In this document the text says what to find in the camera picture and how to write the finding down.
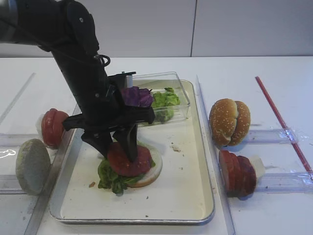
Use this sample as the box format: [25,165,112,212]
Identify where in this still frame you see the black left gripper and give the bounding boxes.
[62,71,155,162]

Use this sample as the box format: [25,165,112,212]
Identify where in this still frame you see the tomato slice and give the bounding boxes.
[107,142,152,177]
[42,108,64,148]
[54,111,68,123]

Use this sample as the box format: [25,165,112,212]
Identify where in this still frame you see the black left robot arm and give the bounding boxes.
[0,0,155,162]

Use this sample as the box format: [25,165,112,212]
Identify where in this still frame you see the green lettuce leaf on bun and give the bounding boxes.
[97,158,155,195]

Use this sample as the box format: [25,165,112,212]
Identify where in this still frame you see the green lettuce in box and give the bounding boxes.
[152,87,180,123]

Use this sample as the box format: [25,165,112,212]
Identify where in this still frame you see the meat patty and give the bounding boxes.
[237,156,246,197]
[238,155,256,197]
[219,150,235,192]
[230,153,240,196]

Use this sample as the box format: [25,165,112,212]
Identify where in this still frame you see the purple cabbage leaves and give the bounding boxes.
[121,86,154,107]

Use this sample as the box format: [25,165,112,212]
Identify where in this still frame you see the bottom bun slice on tray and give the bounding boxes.
[127,141,163,188]

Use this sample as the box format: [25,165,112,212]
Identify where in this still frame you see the clear plastic box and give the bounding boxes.
[133,72,190,124]

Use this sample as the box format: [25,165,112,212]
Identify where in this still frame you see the white pusher block left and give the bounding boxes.
[35,115,44,135]

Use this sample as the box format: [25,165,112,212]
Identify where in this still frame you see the white pusher block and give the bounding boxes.
[35,115,44,135]
[249,155,265,181]

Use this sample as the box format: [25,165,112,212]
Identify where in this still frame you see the metal baking tray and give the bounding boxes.
[48,79,216,225]

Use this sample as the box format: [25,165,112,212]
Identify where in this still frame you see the clear upper left track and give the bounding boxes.
[0,133,41,147]

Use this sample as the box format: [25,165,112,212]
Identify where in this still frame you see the clear track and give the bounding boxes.
[254,172,313,193]
[242,128,298,144]
[0,133,41,147]
[0,175,26,194]

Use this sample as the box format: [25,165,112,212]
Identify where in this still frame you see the left sesame bun top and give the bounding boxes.
[209,98,239,146]

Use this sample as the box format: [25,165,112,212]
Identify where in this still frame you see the sesame bun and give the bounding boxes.
[228,101,250,146]
[209,98,239,146]

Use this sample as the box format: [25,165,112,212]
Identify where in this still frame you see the clear lower left track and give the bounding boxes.
[0,175,26,194]

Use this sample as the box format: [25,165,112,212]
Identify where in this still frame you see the right sesame bun top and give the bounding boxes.
[228,101,250,146]

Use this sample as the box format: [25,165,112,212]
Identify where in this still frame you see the white pusher block lower right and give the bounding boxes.
[249,155,265,181]

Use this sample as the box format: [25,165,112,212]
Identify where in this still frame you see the clear upper right track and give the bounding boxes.
[242,128,298,144]

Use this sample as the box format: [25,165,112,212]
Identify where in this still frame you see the red plastic strip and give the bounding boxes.
[255,76,313,174]

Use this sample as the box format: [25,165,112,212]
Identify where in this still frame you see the clear lower right track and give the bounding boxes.
[254,172,313,193]

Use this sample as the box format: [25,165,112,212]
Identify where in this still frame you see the clear long rail right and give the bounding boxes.
[196,78,236,235]

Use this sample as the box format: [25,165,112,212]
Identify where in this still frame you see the clear long rail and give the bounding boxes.
[196,78,236,235]
[24,104,85,235]

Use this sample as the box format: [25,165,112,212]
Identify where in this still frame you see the clear long rail left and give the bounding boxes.
[24,104,85,235]

